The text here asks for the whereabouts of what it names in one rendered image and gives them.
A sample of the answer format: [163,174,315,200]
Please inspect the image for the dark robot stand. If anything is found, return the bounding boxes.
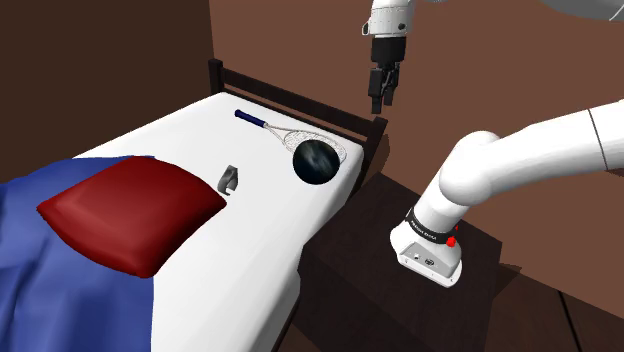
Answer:
[290,172,503,352]

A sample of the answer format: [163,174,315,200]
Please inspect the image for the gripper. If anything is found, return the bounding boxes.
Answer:
[367,36,408,115]

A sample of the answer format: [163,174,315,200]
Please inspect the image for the blue handled white racket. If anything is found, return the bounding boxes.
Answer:
[234,108,348,164]

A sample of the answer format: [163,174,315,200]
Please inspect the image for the small grey curved object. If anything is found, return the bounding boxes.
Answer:
[217,165,240,196]

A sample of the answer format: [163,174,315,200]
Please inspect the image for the black ball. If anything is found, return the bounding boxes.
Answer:
[292,139,342,186]

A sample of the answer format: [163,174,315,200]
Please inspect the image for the white bed with dark frame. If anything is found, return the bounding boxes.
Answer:
[72,58,390,352]

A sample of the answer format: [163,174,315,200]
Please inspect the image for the blue blanket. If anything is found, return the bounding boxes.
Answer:
[0,155,156,352]

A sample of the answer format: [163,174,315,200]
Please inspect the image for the red pillow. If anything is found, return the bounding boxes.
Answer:
[36,155,228,280]

